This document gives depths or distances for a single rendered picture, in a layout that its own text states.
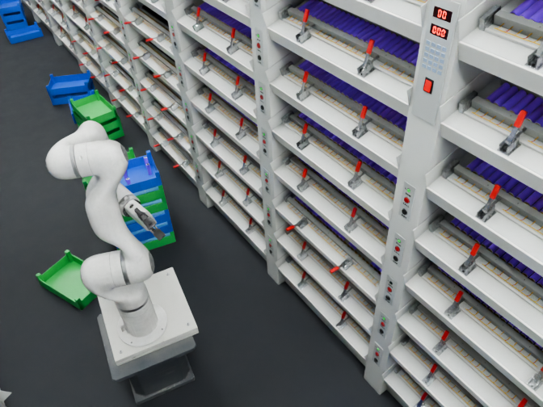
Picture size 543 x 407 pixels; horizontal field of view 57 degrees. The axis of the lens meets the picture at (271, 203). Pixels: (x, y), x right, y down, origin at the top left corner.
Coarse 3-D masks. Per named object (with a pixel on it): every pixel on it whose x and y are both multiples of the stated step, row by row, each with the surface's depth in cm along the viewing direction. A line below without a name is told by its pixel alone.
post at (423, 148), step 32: (480, 0) 98; (448, 64) 105; (448, 96) 110; (416, 128) 121; (416, 160) 126; (416, 192) 131; (416, 224) 136; (384, 256) 156; (416, 256) 147; (384, 288) 164; (384, 352) 182; (384, 384) 197
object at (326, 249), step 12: (288, 192) 209; (276, 204) 209; (288, 204) 208; (300, 204) 206; (288, 216) 204; (300, 216) 203; (312, 240) 194; (324, 240) 193; (324, 252) 190; (336, 252) 188; (360, 252) 185; (336, 264) 185; (348, 276) 181; (360, 276) 179; (360, 288) 178; (372, 288) 175; (372, 300) 176
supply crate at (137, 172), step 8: (128, 160) 249; (136, 160) 251; (152, 160) 250; (128, 168) 252; (136, 168) 252; (144, 168) 252; (152, 168) 252; (128, 176) 247; (136, 176) 247; (144, 176) 247; (152, 176) 247; (128, 184) 235; (136, 184) 236; (144, 184) 238; (152, 184) 240; (160, 184) 241
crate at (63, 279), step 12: (60, 264) 256; (72, 264) 259; (36, 276) 244; (48, 276) 252; (60, 276) 253; (72, 276) 253; (48, 288) 245; (60, 288) 247; (72, 288) 247; (84, 288) 247; (72, 300) 236; (84, 300) 237
